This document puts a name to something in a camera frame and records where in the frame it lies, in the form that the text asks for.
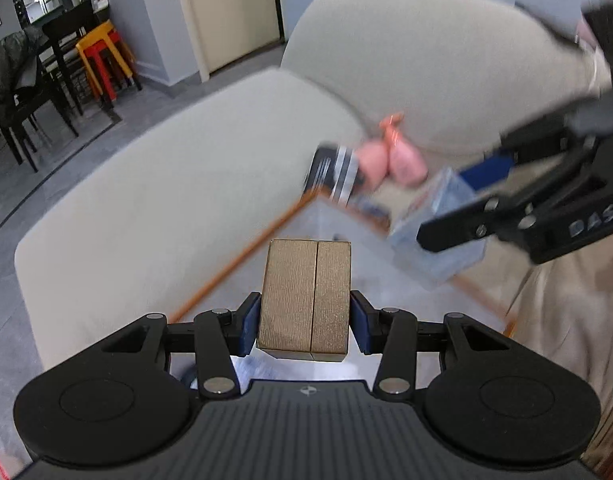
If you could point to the beige sofa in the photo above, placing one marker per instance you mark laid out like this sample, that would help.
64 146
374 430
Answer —
136 200

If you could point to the black chair with jacket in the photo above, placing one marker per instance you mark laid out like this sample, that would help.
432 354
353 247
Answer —
21 110

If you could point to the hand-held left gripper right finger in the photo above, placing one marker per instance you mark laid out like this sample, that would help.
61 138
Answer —
359 325

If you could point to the cream door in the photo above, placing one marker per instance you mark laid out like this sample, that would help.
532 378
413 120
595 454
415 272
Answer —
231 10

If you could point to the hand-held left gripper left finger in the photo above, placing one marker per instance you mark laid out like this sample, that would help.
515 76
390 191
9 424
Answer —
250 325

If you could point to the gold gift box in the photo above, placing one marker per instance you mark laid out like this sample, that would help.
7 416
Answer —
301 300

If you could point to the red stool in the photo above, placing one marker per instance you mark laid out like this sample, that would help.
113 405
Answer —
104 67

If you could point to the beige cloth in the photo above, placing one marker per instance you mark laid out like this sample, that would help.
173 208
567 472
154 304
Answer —
576 335

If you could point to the clear plastic box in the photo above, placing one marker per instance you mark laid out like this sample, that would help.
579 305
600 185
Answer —
446 265

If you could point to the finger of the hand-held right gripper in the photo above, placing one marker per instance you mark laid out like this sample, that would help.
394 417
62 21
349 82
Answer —
466 222
489 167

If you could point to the orange and red stools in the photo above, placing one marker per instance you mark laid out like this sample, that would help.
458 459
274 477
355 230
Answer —
104 37

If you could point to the orange-rimmed white storage box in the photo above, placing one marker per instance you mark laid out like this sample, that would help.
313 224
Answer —
316 222

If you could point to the black dining chair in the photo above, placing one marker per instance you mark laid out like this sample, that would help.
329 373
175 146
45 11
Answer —
69 25

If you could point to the dark jacket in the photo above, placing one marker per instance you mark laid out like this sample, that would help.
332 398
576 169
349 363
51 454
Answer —
11 60

